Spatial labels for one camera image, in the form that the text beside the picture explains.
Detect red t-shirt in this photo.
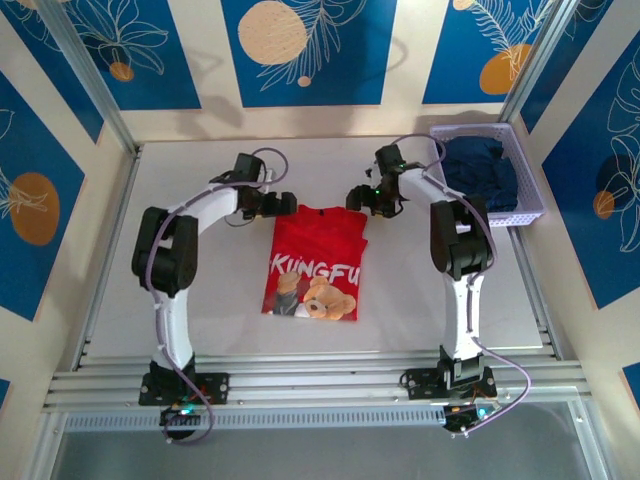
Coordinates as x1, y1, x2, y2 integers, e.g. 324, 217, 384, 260
260, 203, 370, 324

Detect dark blue garment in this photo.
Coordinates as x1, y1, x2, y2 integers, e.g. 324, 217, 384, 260
442, 135, 521, 214

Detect lavender plastic basket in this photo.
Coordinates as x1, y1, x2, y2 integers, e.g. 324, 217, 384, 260
428, 122, 546, 231

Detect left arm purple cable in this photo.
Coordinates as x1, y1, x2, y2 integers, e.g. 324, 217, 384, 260
137, 146, 292, 447

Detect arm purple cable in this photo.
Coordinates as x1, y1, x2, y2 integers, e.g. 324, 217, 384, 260
137, 146, 292, 447
394, 133, 532, 440

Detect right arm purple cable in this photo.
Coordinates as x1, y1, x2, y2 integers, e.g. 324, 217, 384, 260
394, 133, 532, 440

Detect blue floral wall panel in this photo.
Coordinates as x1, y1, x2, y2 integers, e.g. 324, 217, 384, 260
0, 72, 86, 321
422, 0, 566, 106
542, 44, 640, 311
0, 9, 105, 145
221, 0, 399, 108
64, 0, 202, 112
519, 0, 617, 135

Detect aluminium frame post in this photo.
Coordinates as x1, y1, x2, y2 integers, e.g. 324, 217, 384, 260
499, 0, 586, 126
35, 0, 144, 156

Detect aluminium base frame rails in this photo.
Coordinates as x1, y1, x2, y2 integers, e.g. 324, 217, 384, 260
42, 349, 591, 414

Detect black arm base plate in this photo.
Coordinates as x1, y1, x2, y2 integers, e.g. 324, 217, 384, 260
138, 372, 231, 407
399, 367, 499, 401

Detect grey slotted cable duct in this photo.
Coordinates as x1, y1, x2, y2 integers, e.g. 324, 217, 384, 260
62, 407, 451, 434

